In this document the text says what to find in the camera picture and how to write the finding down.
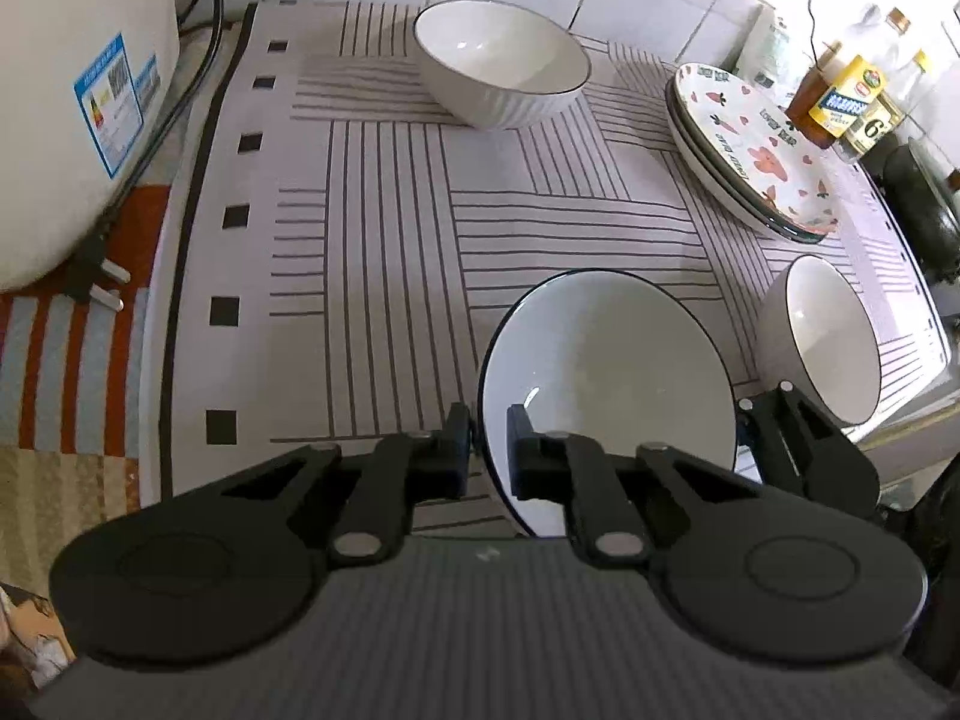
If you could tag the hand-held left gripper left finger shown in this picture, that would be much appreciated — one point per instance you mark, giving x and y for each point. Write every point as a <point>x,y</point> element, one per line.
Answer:
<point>457,457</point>

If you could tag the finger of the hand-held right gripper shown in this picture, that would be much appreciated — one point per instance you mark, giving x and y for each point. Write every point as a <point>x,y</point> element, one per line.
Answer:
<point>784,420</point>

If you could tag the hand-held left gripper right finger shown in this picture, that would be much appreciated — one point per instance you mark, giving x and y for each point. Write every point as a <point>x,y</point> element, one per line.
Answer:
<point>521,457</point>

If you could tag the white bowl with dark rim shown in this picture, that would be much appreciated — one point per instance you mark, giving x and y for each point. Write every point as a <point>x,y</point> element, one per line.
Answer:
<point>502,60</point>
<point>600,390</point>
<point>825,337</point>

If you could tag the pink rabbit print plate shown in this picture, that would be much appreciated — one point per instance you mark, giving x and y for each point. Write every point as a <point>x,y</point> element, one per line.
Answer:
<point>757,142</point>

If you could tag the striped white tablecloth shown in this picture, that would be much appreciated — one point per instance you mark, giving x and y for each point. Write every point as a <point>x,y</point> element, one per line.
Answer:
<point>375,240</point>

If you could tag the black pot with glass lid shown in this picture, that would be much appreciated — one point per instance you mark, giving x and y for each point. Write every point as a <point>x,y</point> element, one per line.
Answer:
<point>930,202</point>

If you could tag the clear vinegar bottle yellow cap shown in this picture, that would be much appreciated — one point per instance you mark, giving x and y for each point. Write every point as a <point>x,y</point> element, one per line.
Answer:
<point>877,124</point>

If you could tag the cooking wine bottle yellow label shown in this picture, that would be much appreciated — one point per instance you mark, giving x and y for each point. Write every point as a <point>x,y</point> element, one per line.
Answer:
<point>840,101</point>

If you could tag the white plastic bag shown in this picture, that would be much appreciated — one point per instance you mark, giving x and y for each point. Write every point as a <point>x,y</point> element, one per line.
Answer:
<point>769,52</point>

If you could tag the red striped cloth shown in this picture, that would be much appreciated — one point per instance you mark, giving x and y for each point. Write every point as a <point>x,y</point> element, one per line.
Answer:
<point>67,375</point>

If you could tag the white rice cooker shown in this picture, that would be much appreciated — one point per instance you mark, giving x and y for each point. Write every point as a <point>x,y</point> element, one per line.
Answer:
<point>67,90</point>

